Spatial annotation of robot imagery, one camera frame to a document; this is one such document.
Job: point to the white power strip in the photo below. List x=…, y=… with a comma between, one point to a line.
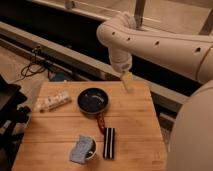
x=53, y=102

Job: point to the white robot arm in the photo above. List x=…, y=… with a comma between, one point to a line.
x=191, y=141

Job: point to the blue object on floor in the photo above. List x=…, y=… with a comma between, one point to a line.
x=58, y=78

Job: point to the black chair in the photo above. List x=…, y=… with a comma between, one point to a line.
x=11, y=113

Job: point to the dark blue bowl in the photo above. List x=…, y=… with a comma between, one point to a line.
x=93, y=100

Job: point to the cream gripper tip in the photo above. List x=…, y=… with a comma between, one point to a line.
x=127, y=80

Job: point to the black white striped block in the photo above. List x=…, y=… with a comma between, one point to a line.
x=109, y=140

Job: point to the blue cloth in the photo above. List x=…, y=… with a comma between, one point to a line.
x=81, y=149

